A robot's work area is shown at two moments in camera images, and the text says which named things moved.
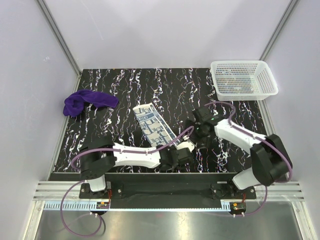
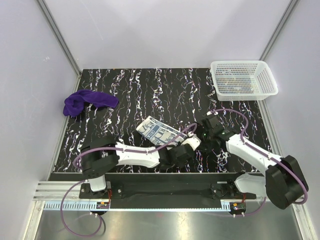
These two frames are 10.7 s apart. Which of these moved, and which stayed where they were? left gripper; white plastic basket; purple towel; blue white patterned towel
Moved: blue white patterned towel
Stayed: left gripper; white plastic basket; purple towel
